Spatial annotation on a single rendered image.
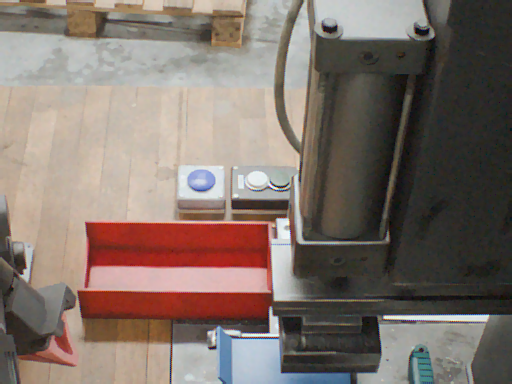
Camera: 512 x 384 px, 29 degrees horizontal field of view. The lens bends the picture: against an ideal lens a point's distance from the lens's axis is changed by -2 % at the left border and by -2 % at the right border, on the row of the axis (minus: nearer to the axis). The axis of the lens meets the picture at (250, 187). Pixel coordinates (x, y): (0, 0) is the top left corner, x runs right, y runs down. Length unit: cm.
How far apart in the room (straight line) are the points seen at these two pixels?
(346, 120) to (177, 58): 230
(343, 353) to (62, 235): 55
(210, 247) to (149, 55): 178
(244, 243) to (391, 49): 66
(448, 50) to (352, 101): 10
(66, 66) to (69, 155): 158
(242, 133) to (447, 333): 46
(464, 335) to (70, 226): 56
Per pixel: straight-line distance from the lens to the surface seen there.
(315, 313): 101
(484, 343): 125
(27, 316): 106
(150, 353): 130
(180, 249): 139
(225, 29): 311
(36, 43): 321
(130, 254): 139
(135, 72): 306
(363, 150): 85
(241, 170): 146
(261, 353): 119
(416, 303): 102
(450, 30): 74
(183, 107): 160
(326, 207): 90
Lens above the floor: 197
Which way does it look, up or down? 47 degrees down
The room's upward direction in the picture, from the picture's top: 3 degrees clockwise
